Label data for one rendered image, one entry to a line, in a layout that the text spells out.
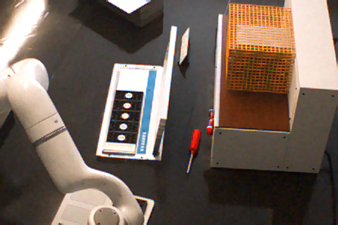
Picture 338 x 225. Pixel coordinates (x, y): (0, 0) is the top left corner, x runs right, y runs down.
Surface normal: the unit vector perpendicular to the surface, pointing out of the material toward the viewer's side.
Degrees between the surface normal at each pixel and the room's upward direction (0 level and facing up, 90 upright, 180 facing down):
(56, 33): 0
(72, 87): 0
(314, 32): 0
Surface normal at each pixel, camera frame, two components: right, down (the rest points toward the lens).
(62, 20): 0.01, -0.70
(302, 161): -0.08, 0.72
